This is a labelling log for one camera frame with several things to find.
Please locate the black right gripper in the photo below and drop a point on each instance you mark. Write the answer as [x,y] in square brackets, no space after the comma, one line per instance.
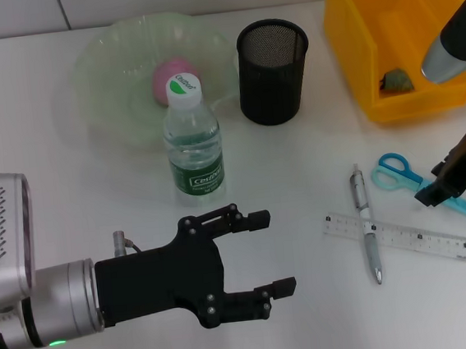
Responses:
[461,165]

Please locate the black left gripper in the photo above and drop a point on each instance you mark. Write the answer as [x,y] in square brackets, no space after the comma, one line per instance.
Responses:
[160,280]

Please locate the clear plastic ruler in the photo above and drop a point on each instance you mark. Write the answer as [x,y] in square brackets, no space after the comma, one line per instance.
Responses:
[429,242]

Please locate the silver ballpoint pen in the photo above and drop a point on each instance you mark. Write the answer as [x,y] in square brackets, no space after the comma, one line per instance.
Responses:
[373,251]

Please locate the clear green-label water bottle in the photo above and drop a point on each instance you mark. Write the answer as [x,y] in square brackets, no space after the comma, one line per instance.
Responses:
[198,178]

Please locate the green plastic wrapper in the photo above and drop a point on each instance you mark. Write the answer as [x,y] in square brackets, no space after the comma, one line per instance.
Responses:
[397,81]

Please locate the pink peach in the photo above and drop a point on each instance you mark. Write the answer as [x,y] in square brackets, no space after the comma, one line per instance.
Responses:
[160,82]

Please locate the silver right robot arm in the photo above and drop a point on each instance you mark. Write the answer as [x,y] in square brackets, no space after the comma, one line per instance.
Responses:
[463,32]

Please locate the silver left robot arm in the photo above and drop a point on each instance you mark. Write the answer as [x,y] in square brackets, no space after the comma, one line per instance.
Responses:
[63,302]

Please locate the black mesh pen holder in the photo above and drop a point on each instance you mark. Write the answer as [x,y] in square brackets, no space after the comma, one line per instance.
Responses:
[270,92]

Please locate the green glass fruit plate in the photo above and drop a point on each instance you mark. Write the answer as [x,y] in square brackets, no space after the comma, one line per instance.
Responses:
[117,90]

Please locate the yellow plastic bin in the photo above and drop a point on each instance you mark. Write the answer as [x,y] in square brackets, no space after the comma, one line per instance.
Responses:
[394,43]

